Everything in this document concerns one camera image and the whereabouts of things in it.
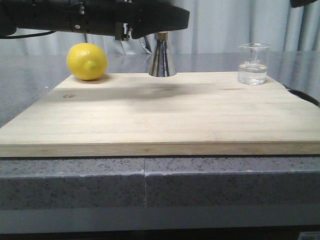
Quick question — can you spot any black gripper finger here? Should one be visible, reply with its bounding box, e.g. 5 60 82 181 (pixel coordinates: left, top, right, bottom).
290 0 317 8

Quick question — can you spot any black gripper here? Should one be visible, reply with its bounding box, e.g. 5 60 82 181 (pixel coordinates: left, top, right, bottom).
67 0 190 40

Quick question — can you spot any steel double jigger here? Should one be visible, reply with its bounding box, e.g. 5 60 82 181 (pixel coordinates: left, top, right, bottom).
149 31 177 78

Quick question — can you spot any clear glass beaker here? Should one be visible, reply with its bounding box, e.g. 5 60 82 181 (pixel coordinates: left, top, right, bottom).
238 42 271 85

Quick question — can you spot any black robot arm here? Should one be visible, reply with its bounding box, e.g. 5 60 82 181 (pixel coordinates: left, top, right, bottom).
0 0 190 40

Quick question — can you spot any grey curtain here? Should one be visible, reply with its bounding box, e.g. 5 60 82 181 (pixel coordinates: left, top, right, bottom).
0 0 320 56

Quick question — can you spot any yellow lemon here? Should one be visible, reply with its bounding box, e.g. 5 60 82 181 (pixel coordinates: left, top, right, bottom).
66 43 108 81

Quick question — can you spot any light wooden cutting board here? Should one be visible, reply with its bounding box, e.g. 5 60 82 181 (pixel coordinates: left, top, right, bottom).
0 72 320 157

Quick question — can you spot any white label sticker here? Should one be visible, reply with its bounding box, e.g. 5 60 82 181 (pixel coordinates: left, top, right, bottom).
298 231 320 240

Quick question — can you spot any black cable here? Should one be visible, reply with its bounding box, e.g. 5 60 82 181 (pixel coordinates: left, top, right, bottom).
282 84 320 109

